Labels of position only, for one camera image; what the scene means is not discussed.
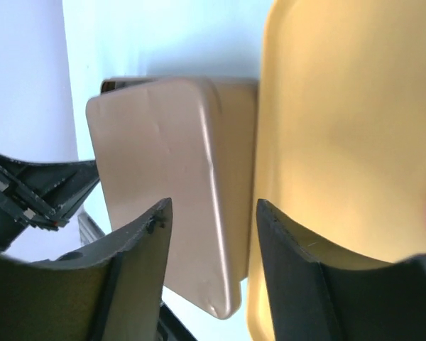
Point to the yellow plastic tray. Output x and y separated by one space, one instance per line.
341 139

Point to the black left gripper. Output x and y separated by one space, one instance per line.
42 195

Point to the rose gold tin lid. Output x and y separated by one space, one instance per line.
163 170

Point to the rose gold cookie tin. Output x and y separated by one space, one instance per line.
234 142

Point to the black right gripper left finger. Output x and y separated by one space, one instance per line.
107 290

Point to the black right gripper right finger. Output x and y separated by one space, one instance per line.
318 290

